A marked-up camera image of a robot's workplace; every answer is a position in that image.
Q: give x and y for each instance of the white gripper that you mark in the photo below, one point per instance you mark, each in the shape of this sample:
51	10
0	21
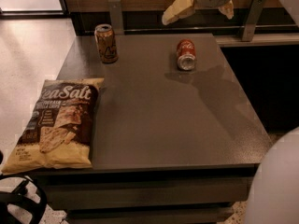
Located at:
182	9

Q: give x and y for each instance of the red coke can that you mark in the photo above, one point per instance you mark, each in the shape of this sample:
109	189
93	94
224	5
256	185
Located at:
186	56

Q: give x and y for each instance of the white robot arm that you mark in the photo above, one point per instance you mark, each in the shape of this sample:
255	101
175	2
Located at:
274	193

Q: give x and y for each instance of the brown gold soda can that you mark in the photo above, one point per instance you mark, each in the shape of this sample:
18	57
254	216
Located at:
106	43

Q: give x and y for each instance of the sea salt chips bag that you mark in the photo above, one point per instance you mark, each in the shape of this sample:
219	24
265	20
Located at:
59	133

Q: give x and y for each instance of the black chair base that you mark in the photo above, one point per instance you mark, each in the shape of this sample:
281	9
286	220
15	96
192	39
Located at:
19	197

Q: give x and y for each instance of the right metal bracket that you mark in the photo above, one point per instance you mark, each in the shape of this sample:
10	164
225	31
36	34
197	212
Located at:
254	13

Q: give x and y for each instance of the metal bracket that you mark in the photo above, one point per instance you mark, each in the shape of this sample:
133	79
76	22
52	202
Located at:
115	13
254	13

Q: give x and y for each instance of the left metal bracket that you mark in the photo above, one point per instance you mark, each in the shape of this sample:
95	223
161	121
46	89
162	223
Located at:
115	13

